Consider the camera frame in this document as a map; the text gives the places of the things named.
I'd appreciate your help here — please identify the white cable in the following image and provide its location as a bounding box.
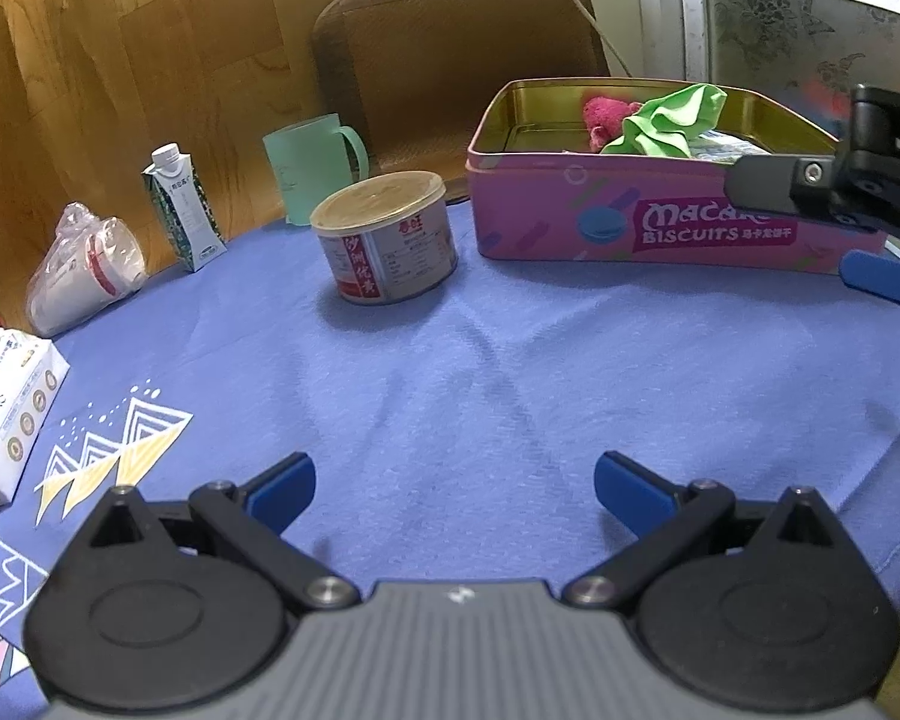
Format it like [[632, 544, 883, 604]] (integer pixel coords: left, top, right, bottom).
[[538, 0, 632, 78]]

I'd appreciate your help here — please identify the pink fluffy cloth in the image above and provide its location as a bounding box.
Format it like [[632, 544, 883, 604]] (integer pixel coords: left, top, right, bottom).
[[581, 94, 644, 152]]

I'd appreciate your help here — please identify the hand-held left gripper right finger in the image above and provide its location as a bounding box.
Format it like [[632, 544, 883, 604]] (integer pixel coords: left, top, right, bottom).
[[568, 450, 856, 612]]

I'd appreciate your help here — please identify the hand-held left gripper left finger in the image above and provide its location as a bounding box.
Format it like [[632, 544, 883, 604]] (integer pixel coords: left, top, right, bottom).
[[82, 452, 361, 610]]

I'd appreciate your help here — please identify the plastic bag of cups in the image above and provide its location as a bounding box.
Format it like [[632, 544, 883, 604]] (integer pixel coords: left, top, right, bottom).
[[25, 202, 150, 339]]

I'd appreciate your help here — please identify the green cloth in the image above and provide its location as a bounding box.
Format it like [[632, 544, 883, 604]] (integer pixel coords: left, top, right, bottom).
[[598, 82, 729, 159]]

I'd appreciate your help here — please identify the patterned milk carton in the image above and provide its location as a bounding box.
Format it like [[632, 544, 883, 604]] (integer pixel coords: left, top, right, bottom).
[[142, 143, 228, 274]]

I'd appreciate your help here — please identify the green translucent cup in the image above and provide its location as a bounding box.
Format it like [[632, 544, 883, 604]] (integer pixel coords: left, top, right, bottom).
[[262, 113, 369, 228]]

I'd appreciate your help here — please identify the round tin can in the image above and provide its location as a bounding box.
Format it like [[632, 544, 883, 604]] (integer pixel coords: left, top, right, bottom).
[[309, 170, 460, 307]]

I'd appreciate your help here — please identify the pink biscuit tin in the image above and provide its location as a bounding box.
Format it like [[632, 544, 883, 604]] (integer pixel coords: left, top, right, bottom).
[[465, 77, 890, 272]]

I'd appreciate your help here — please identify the wooden panel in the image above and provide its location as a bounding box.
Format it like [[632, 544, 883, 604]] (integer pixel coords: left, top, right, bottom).
[[0, 0, 355, 320]]

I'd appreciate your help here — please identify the brown chair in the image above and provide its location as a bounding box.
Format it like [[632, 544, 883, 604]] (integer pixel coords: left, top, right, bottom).
[[310, 0, 613, 205]]

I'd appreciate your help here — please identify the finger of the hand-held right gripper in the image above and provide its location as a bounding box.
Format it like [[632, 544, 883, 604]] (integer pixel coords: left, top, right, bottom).
[[724, 84, 900, 245], [840, 249, 900, 317]]

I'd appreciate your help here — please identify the patterned glass window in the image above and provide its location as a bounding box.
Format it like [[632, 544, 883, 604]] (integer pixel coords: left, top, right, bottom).
[[633, 0, 900, 265]]

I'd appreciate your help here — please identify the blue printed tablecloth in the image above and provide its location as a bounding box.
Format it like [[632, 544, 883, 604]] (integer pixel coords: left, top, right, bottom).
[[0, 199, 900, 720]]

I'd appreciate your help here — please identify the white tissue pack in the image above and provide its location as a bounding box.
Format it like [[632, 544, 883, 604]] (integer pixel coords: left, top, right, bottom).
[[0, 327, 71, 515]]

